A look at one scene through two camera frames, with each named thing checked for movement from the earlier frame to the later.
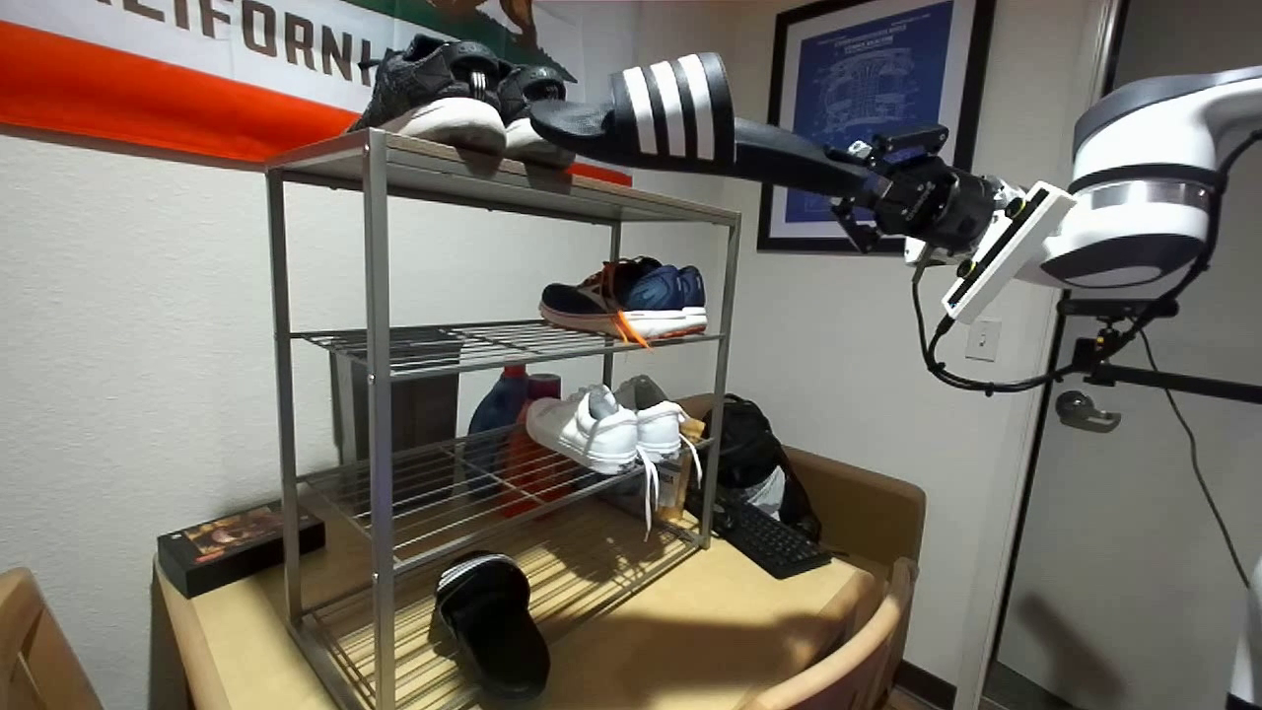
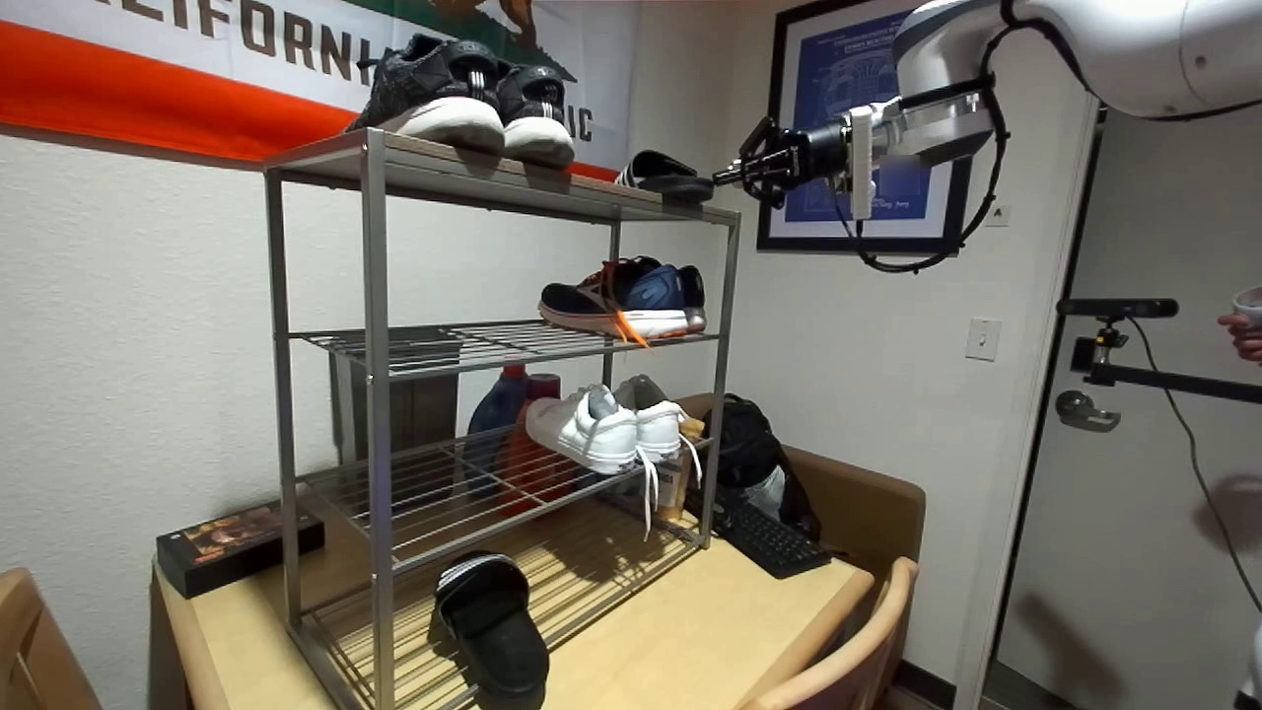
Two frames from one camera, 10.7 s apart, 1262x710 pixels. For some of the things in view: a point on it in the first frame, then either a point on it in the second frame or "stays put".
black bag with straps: [747, 456] stays put
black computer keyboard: [783, 551] stays put
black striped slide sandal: [684, 106] -> [667, 177]
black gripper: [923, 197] -> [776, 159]
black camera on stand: [1126, 317] stays put
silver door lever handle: [1080, 411] stays put
